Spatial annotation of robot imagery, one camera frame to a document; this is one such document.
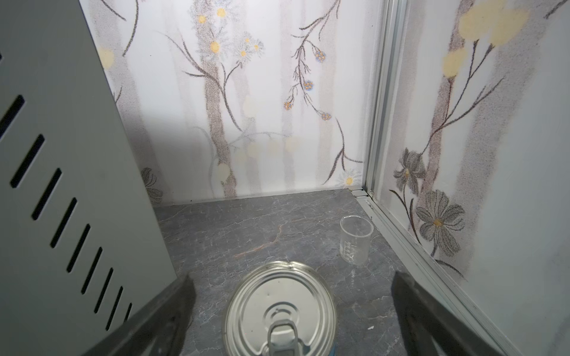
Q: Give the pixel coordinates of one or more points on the aluminium corner frame right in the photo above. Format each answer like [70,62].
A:
[396,82]

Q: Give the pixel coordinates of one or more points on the clear plastic measuring cup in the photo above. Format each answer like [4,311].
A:
[355,239]

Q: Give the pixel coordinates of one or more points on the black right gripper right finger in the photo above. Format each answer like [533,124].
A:
[426,325]

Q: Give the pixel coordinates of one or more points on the blue label tall can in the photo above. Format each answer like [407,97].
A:
[281,308]

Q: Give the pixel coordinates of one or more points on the grey metal cabinet box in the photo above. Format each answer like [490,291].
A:
[81,250]

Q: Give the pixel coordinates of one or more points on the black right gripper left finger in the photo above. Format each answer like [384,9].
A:
[159,328]

